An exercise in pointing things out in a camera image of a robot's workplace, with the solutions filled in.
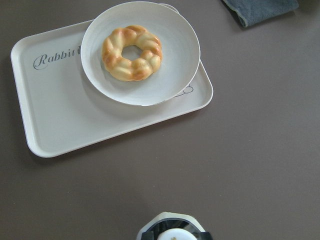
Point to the braided ring bread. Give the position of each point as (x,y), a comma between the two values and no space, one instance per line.
(131,53)

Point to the white round plate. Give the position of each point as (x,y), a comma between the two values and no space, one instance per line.
(180,49)

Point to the white rabbit serving tray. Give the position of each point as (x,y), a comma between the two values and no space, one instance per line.
(62,111)

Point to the grey folded cloth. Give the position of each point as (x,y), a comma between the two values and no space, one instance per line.
(251,12)

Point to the tea bottle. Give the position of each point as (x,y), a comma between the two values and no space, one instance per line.
(173,226)

